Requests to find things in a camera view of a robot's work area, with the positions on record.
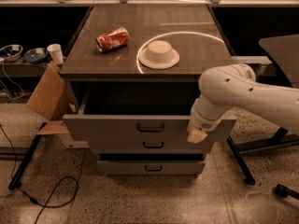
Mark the crushed red soda can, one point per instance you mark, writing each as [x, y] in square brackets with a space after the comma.
[113, 39]

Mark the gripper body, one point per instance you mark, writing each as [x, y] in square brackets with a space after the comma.
[202, 122]

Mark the blue patterned bowl right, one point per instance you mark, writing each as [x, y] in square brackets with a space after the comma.
[37, 55]

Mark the grey drawer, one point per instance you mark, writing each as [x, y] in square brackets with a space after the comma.
[113, 129]
[143, 147]
[150, 167]

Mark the brown cardboard box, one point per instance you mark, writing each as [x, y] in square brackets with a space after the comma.
[50, 100]

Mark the upside-down white bowl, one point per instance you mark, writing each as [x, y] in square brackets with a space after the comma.
[158, 54]

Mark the black table frame leg left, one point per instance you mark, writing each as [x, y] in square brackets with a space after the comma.
[27, 155]

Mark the blue patterned bowl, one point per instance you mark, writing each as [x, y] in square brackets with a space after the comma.
[37, 55]
[11, 53]

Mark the grey top drawer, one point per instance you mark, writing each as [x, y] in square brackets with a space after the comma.
[113, 129]

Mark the black table frame leg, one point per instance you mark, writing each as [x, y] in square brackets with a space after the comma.
[249, 179]
[27, 155]

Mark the white paper cup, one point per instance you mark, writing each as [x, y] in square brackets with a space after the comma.
[55, 52]

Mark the grey middle drawer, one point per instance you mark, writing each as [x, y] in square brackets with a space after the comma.
[143, 147]

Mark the blue patterned bowl left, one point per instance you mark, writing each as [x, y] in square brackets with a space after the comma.
[11, 53]

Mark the grey bottom drawer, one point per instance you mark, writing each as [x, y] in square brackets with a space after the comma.
[150, 167]

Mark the grey drawer cabinet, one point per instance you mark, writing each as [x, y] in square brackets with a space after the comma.
[117, 83]

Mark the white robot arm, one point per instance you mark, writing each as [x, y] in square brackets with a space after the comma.
[224, 87]

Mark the black table frame leg right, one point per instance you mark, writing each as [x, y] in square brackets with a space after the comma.
[249, 179]

